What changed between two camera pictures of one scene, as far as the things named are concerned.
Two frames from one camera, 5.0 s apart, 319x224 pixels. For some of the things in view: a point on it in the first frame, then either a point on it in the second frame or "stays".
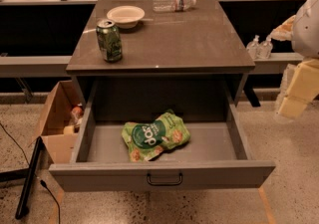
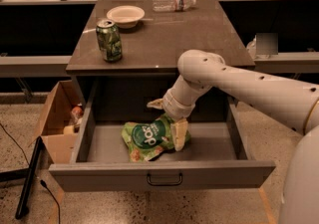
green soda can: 109,39 stays
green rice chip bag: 148,138 stays
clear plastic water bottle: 172,3 stays
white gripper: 307,34 → 173,107
